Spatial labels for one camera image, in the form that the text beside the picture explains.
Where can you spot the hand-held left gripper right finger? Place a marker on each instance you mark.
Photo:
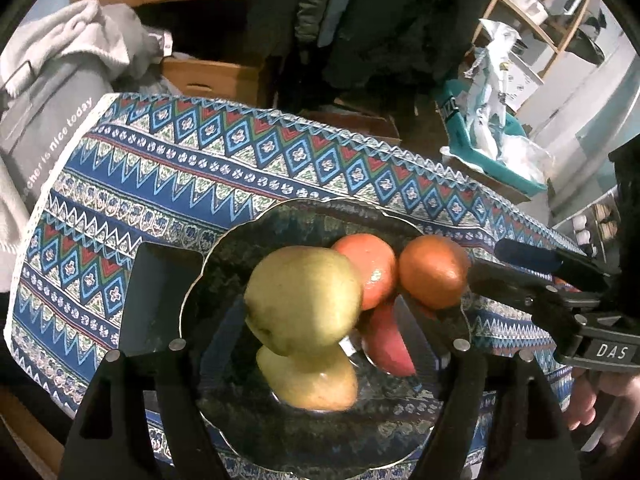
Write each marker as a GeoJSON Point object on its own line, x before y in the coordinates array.
{"type": "Point", "coordinates": [417, 335]}

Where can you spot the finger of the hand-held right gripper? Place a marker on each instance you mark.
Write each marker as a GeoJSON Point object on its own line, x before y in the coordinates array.
{"type": "Point", "coordinates": [505, 282]}
{"type": "Point", "coordinates": [530, 257]}

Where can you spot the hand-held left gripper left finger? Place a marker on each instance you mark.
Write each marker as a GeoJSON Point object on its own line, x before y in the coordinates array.
{"type": "Point", "coordinates": [157, 300]}

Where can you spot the red apple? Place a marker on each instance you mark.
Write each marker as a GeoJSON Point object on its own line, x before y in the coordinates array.
{"type": "Point", "coordinates": [387, 340]}

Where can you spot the orange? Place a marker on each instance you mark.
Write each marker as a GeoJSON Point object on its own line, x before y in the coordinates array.
{"type": "Point", "coordinates": [432, 272]}
{"type": "Point", "coordinates": [372, 265]}

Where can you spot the yellow-green pear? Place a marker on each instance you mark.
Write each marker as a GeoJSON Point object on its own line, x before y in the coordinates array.
{"type": "Point", "coordinates": [302, 300]}
{"type": "Point", "coordinates": [320, 385]}

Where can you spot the clear glass plate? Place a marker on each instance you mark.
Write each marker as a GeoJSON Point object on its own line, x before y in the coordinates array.
{"type": "Point", "coordinates": [310, 440]}

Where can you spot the person's right hand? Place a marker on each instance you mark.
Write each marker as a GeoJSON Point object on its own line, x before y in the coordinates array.
{"type": "Point", "coordinates": [600, 400]}

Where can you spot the rack with small jars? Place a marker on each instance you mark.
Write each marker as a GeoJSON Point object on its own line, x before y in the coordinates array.
{"type": "Point", "coordinates": [597, 227]}

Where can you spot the blue patterned tablecloth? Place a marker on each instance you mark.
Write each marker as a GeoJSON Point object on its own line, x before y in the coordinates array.
{"type": "Point", "coordinates": [175, 160]}

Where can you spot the white plastic bag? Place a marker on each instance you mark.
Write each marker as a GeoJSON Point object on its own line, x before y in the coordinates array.
{"type": "Point", "coordinates": [492, 90]}

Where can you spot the grey hoodie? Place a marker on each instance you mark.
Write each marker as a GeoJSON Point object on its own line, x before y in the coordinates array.
{"type": "Point", "coordinates": [55, 100]}

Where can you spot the cardboard box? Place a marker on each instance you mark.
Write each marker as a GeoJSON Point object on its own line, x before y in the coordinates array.
{"type": "Point", "coordinates": [215, 80]}

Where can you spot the wooden shelf rack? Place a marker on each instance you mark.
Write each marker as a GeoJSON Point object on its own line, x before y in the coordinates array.
{"type": "Point", "coordinates": [545, 5]}

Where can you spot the dark hanging clothing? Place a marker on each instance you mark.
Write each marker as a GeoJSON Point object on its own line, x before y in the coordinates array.
{"type": "Point", "coordinates": [380, 25]}

